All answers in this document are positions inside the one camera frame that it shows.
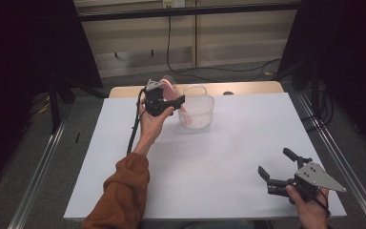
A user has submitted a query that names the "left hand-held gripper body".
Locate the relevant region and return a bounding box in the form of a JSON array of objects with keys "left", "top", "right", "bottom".
[{"left": 144, "top": 78, "right": 174, "bottom": 117}]

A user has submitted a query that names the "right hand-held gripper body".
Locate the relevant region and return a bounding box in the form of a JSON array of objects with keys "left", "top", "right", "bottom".
[{"left": 267, "top": 160, "right": 348, "bottom": 202}]

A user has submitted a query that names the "pink hairbrush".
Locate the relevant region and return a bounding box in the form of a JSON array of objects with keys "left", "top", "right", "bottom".
[{"left": 158, "top": 74, "right": 193, "bottom": 127}]

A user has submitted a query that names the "clear plastic basket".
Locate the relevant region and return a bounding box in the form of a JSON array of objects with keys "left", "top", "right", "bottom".
[{"left": 177, "top": 84, "right": 215, "bottom": 130}]

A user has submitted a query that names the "person's left hand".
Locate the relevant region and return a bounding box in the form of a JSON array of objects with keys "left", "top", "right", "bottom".
[{"left": 132, "top": 97, "right": 175, "bottom": 157}]

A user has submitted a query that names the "person's right hand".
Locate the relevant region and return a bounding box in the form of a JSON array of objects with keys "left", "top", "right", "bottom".
[{"left": 285, "top": 184, "right": 331, "bottom": 229}]

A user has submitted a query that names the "white table cover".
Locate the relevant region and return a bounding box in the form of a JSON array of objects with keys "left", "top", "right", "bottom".
[{"left": 63, "top": 92, "right": 348, "bottom": 221}]

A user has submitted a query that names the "black metal stand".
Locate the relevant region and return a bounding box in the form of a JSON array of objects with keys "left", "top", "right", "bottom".
[
  {"left": 48, "top": 75, "right": 76, "bottom": 134},
  {"left": 293, "top": 59, "right": 324, "bottom": 119}
]

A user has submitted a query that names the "black horizontal bar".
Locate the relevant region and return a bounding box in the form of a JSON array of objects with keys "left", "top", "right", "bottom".
[{"left": 75, "top": 2, "right": 300, "bottom": 23}]

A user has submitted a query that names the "black curtain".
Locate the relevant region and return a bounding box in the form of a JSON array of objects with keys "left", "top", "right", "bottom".
[
  {"left": 0, "top": 0, "right": 105, "bottom": 190},
  {"left": 278, "top": 0, "right": 366, "bottom": 156}
]

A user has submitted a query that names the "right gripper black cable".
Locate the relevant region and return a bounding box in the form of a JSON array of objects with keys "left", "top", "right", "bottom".
[{"left": 298, "top": 183, "right": 332, "bottom": 219}]

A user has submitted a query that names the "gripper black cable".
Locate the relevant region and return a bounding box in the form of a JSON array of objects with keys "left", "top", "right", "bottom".
[
  {"left": 298, "top": 183, "right": 332, "bottom": 219},
  {"left": 126, "top": 87, "right": 148, "bottom": 156}
]

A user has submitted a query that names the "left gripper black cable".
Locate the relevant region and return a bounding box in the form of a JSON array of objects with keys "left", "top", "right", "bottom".
[{"left": 126, "top": 87, "right": 148, "bottom": 156}]

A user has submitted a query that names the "long black floor cable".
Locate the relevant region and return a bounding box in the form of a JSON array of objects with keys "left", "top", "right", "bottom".
[{"left": 166, "top": 13, "right": 282, "bottom": 82}]

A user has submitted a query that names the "metal floor rail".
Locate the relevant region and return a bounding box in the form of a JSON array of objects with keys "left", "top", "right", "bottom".
[
  {"left": 296, "top": 92, "right": 366, "bottom": 229},
  {"left": 7, "top": 117, "right": 68, "bottom": 229}
]

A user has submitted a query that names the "bundle of black cables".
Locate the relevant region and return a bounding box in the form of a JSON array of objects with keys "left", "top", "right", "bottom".
[{"left": 300, "top": 81, "right": 336, "bottom": 134}]

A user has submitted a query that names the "white wall socket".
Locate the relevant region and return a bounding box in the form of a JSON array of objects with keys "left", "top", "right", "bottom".
[{"left": 162, "top": 0, "right": 186, "bottom": 9}]

